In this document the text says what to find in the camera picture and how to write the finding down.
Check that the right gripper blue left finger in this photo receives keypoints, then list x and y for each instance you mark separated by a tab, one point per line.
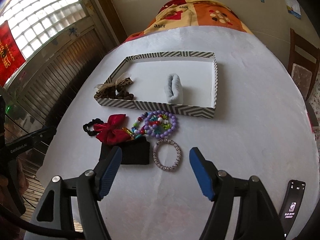
54	210

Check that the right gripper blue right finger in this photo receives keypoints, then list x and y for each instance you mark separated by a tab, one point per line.
257	217

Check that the black scrunchie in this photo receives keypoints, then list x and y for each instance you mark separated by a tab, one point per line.
87	127

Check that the red bow hair clip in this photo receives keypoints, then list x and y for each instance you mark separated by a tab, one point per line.
110	132

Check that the leopard print bow scrunchie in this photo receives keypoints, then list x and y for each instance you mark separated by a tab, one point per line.
116	89

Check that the light blue fluffy scrunchie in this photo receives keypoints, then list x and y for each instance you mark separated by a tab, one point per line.
173	89

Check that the black smartphone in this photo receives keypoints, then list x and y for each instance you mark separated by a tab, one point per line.
291	204

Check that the red paper window decoration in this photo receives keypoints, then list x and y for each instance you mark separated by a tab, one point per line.
11	57

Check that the black velvet pouch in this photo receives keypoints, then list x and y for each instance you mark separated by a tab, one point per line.
134	152

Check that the window with glass blocks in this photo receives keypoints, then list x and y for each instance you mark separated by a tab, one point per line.
34	22

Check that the striped black white tray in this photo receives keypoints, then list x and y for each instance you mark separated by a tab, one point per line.
149	72

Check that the wooden chair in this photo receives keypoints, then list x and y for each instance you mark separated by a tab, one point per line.
302	70

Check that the orange patterned blanket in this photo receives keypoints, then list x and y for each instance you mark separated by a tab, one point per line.
188	13

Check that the wall calendar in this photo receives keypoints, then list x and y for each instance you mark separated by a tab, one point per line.
293	8

